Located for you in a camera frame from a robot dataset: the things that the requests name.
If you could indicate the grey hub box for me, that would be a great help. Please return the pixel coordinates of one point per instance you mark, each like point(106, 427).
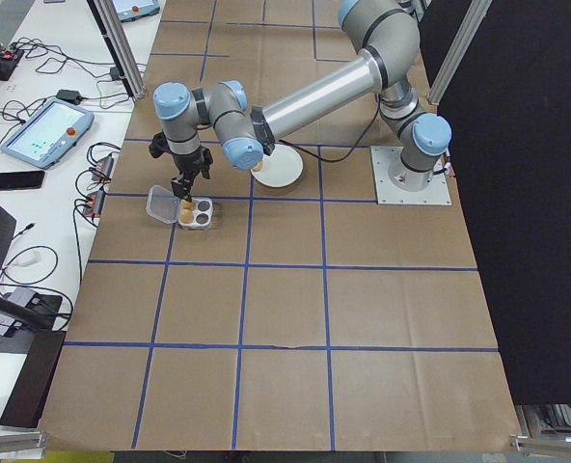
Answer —
point(3, 327)
point(22, 297)

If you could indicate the black frame cover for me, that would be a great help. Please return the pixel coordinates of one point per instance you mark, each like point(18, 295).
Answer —
point(531, 193)

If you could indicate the clear plastic egg box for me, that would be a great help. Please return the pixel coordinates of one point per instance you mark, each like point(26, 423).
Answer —
point(162, 205)

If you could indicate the aluminium upright post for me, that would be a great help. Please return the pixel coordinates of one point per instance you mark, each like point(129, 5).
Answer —
point(127, 58)

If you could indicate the black monitor stand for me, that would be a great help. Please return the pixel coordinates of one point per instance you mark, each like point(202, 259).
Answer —
point(44, 333)

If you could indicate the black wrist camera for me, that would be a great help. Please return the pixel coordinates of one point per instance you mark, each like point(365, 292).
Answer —
point(157, 147)

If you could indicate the blue grey teach pendant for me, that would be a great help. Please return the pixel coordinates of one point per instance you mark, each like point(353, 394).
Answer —
point(136, 8)
point(44, 130)

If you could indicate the aluminium table corner rail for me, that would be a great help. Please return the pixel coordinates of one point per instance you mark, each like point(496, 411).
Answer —
point(10, 443)
point(551, 443)

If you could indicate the white round plate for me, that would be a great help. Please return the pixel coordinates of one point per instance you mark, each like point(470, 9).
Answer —
point(283, 171)

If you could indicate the black power adapter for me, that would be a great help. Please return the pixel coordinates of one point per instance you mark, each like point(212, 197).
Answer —
point(116, 73)
point(69, 95)

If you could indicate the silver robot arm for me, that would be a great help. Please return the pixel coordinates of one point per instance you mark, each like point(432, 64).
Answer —
point(324, 94)

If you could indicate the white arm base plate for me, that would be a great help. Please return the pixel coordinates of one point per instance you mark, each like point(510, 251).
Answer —
point(387, 193)

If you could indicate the black flat panel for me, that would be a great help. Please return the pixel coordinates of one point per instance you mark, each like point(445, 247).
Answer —
point(32, 381)

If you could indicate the black red-switch power strip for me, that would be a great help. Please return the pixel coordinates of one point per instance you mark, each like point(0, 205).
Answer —
point(13, 55)

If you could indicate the black smartphone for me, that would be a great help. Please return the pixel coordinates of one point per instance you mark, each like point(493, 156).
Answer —
point(19, 180)

